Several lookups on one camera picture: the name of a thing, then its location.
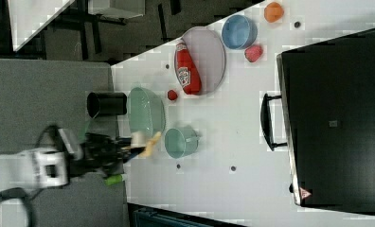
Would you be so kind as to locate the green mug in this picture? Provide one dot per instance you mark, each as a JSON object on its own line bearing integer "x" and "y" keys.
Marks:
{"x": 181, "y": 141}

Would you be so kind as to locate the large plush strawberry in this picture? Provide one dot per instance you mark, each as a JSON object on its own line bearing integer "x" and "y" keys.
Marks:
{"x": 253, "y": 52}

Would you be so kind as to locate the green colander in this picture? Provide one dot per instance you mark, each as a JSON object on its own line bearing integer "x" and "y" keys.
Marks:
{"x": 145, "y": 112}

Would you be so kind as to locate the black toaster oven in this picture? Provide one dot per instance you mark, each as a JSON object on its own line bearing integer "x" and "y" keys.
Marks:
{"x": 327, "y": 92}

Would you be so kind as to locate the small red plush strawberry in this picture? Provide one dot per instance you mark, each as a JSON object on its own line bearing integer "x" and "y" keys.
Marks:
{"x": 172, "y": 95}

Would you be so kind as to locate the blue bowl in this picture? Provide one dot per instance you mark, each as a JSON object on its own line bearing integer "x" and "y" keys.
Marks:
{"x": 239, "y": 32}

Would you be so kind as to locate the lime green object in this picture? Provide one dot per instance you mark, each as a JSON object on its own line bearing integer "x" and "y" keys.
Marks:
{"x": 118, "y": 178}

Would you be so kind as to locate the orange plush fruit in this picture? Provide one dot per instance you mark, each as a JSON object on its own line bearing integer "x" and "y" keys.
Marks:
{"x": 273, "y": 12}

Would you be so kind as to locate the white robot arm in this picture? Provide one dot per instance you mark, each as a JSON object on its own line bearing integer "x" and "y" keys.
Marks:
{"x": 64, "y": 158}

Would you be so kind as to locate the blue table frame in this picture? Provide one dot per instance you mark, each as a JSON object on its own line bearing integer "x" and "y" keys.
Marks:
{"x": 144, "y": 216}

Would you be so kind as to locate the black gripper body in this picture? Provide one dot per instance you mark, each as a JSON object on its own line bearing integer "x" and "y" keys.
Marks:
{"x": 99, "y": 153}

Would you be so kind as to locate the plush peeled banana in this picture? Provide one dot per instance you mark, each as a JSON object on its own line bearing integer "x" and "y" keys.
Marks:
{"x": 146, "y": 143}

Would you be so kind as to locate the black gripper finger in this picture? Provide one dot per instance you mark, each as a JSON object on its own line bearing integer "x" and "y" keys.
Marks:
{"x": 128, "y": 156}
{"x": 126, "y": 142}

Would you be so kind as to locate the grey round plate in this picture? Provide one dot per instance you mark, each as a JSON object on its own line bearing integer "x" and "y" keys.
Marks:
{"x": 207, "y": 52}

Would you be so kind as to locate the plush red ketchup bottle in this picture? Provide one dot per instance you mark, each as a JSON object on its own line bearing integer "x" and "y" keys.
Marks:
{"x": 187, "y": 72}

